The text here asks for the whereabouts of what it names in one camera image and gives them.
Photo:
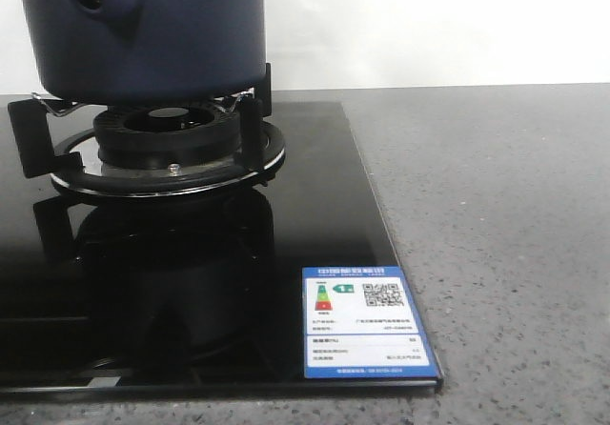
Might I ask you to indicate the black pot support grate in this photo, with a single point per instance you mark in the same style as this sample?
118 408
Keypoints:
74 166

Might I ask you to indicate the dark blue cooking pot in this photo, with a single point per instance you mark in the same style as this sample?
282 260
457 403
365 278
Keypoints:
113 52

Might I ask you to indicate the black glass gas stove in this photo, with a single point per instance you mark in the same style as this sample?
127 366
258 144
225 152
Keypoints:
196 295

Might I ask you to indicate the blue energy label sticker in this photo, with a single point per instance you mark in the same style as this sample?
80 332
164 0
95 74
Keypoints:
361 322

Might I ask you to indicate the black gas burner head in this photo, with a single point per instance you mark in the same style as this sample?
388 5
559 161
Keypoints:
154 137

